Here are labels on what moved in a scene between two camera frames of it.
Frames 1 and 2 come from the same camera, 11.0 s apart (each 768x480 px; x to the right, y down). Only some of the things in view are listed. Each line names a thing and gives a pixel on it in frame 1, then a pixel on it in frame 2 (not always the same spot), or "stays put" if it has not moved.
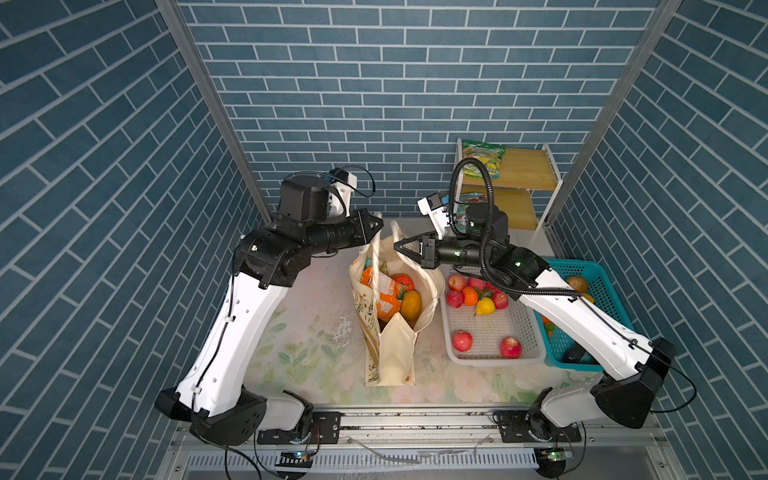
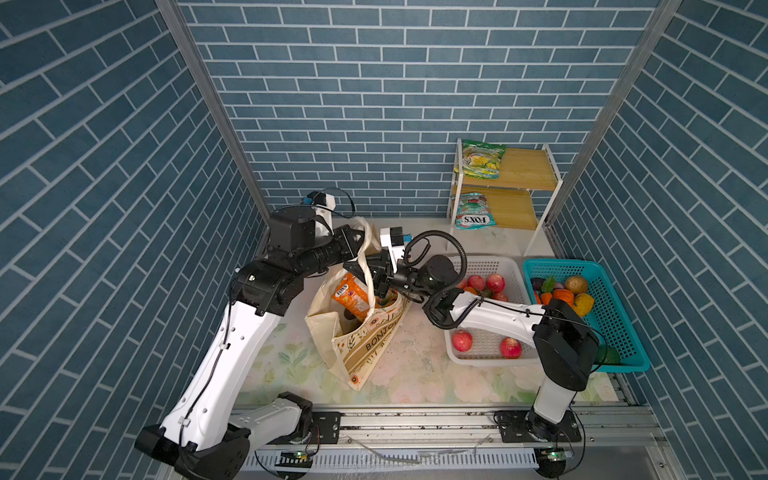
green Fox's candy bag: (461, 209) stays put
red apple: (511, 348) stays put
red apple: (462, 340) stays put
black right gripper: (428, 256) → (384, 276)
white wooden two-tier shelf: (528, 183) stays put
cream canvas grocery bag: (390, 354) → (350, 317)
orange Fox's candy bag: (388, 300) → (353, 292)
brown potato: (578, 283) stays put
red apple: (476, 283) stays put
